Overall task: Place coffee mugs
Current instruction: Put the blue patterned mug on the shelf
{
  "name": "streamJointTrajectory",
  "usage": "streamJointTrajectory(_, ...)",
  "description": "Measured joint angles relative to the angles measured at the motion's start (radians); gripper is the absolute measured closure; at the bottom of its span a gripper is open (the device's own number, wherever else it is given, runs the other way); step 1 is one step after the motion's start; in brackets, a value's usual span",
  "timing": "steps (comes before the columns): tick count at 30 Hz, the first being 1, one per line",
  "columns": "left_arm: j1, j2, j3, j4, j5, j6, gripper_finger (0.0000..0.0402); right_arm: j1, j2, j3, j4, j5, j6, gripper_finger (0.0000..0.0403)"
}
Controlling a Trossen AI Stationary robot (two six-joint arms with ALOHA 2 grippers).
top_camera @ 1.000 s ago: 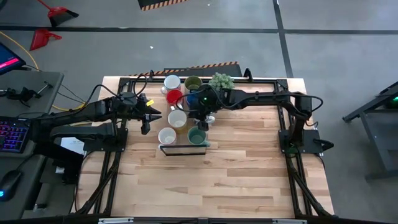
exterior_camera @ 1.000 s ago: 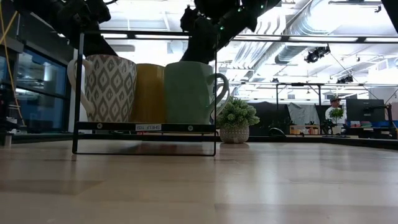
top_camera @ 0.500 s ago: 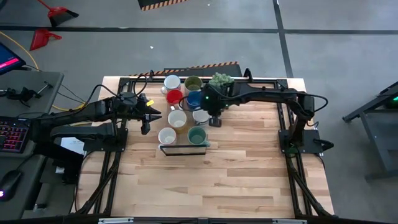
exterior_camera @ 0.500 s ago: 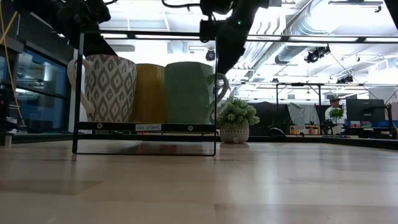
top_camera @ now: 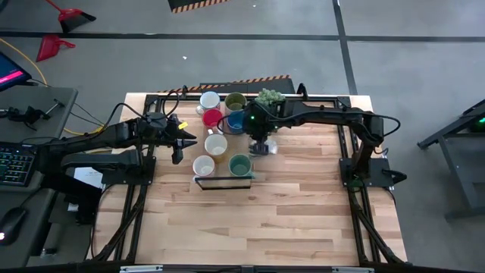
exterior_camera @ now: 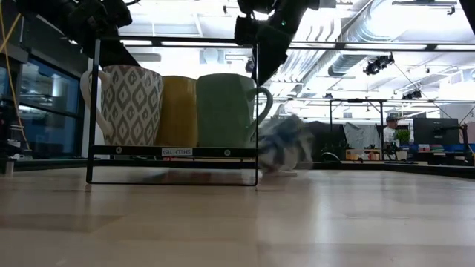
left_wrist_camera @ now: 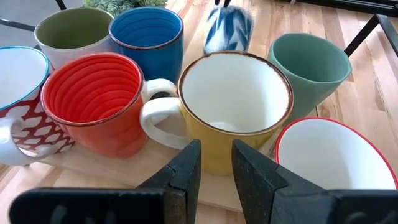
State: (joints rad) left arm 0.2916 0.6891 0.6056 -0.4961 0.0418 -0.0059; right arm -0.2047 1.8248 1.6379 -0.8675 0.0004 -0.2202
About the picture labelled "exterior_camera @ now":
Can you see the grey fabric cover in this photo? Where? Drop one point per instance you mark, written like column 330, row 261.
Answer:
column 360, row 135

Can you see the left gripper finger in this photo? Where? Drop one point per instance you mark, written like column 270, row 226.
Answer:
column 115, row 55

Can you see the dark computer monitor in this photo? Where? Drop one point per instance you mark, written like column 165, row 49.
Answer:
column 436, row 131

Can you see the small artificial potted plant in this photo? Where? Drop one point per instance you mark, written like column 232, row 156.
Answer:
column 284, row 148

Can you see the person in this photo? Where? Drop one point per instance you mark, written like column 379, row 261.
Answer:
column 389, row 133

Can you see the mint green mug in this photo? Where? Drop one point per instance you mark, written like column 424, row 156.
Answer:
column 222, row 111

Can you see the wooden shelf black metal frame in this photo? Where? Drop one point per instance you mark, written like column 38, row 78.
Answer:
column 148, row 151

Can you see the overhead light bar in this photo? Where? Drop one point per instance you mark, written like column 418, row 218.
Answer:
column 371, row 46

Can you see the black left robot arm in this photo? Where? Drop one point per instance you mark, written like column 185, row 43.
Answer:
column 44, row 9

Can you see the black ceiling spotlight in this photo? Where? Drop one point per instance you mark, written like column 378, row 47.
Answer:
column 378, row 65
column 249, row 66
column 412, row 94

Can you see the green leafy office plant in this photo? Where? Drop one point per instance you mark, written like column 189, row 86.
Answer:
column 402, row 135

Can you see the grey diamond pattern mug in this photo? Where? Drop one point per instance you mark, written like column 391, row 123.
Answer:
column 130, row 107

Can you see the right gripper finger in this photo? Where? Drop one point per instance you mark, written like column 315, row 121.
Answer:
column 269, row 52

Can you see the black aluminium rig frame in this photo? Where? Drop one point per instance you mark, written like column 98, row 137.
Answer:
column 55, row 163

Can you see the black fabric cover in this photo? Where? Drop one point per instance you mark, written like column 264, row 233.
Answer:
column 326, row 141

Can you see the black metal frame stand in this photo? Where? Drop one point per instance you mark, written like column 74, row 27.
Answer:
column 356, row 100

